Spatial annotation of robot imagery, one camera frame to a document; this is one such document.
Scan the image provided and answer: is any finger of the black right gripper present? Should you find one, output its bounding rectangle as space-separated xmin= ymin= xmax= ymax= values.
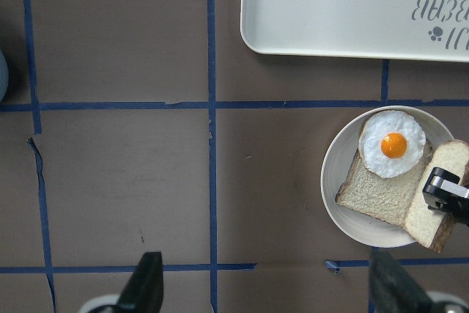
xmin=422 ymin=167 xmax=468 ymax=224

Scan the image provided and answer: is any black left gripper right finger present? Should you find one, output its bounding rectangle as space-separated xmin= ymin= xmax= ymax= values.
xmin=369 ymin=251 xmax=440 ymax=313

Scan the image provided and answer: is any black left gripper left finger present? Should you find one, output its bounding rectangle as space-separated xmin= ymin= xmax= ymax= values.
xmin=114 ymin=251 xmax=163 ymax=312

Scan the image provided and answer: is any bread slice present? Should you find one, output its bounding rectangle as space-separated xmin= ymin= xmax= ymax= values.
xmin=403 ymin=139 xmax=468 ymax=253
xmin=336 ymin=140 xmax=433 ymax=227

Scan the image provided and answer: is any round cream plate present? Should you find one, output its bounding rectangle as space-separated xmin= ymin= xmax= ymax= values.
xmin=320 ymin=106 xmax=454 ymax=248

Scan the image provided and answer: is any bread slice on plate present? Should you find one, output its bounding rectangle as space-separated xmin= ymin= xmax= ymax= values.
xmin=336 ymin=140 xmax=433 ymax=227

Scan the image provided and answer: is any fried egg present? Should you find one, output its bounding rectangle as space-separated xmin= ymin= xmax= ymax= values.
xmin=358 ymin=110 xmax=426 ymax=178

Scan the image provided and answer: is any cream bear tray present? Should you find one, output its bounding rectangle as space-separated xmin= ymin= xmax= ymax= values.
xmin=240 ymin=0 xmax=468 ymax=62

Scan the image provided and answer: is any blue bowl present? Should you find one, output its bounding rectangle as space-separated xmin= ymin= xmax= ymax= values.
xmin=0 ymin=51 xmax=9 ymax=100

